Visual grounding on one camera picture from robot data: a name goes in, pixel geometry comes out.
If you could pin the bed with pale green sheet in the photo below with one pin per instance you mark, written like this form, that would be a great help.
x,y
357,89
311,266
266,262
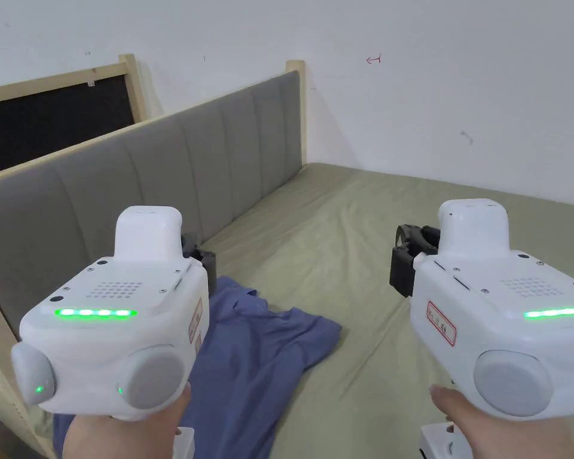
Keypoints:
x,y
363,267

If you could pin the person's right hand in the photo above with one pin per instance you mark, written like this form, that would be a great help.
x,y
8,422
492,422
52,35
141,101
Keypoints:
x,y
507,440

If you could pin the wood framed black board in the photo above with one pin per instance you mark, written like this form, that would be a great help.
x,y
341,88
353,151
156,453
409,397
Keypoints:
x,y
48,119

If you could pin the blue shirt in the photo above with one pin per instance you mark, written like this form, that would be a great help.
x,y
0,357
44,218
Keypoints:
x,y
253,344

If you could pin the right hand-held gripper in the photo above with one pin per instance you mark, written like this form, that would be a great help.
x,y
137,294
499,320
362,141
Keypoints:
x,y
497,306

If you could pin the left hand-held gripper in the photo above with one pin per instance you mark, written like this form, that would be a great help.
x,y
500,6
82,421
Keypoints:
x,y
110,334

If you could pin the grey padded headboard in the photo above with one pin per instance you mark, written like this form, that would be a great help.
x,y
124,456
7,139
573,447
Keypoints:
x,y
124,158

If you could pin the person's left hand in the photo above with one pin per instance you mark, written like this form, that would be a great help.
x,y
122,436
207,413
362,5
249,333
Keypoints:
x,y
119,437

